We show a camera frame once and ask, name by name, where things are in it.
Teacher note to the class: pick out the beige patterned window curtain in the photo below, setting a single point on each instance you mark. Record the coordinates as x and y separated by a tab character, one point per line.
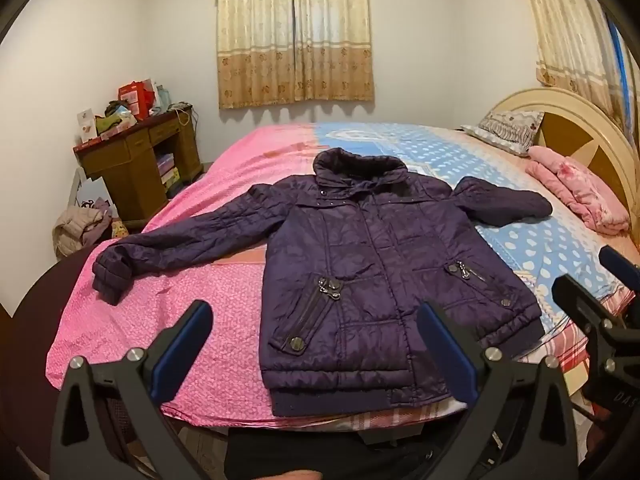
565	35
295	35

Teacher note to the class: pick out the stacked pastel boxes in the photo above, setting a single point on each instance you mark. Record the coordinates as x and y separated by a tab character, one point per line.
168	170

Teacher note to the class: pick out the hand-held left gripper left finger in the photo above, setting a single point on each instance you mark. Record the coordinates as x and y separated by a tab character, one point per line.
182	350

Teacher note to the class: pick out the brown wooden desk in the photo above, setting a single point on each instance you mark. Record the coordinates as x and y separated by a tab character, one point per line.
125	165

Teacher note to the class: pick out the white printed card box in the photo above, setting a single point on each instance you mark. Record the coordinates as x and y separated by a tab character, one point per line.
87	127

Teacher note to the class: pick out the yellow patterned bag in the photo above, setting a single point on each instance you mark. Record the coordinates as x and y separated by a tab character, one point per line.
120	228

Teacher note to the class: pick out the pale blue bag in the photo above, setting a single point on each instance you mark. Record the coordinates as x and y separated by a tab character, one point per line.
164	96

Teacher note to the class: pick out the folded pink quilt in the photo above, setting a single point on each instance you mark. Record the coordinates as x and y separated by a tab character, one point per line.
580	185

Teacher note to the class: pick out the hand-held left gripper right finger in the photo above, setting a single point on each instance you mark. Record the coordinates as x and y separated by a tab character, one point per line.
447	355

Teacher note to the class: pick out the pink and blue bed blanket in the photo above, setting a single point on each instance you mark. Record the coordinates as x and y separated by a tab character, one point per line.
200	310

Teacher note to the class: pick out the green cloth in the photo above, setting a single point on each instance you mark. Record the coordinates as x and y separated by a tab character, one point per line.
112	124

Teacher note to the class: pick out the cream wooden headboard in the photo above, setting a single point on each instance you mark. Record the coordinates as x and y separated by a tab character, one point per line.
575	130

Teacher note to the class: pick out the pile of beige clothes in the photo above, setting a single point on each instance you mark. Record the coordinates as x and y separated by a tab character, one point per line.
77	230

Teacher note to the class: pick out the red gift box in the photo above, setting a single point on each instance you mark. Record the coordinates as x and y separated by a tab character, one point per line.
135	97

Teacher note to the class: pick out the purple quilted jacket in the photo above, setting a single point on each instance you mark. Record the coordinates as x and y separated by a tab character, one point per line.
370	240

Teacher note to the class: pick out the grey patterned pillow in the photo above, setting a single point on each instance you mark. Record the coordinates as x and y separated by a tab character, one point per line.
505	130

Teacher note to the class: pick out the person's left hand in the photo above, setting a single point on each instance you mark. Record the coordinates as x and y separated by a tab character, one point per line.
300	476

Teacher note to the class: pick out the white bag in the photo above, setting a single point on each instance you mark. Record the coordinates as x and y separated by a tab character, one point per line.
90	190

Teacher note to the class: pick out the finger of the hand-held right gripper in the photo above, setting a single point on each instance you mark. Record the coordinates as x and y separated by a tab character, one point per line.
612	262
580	300

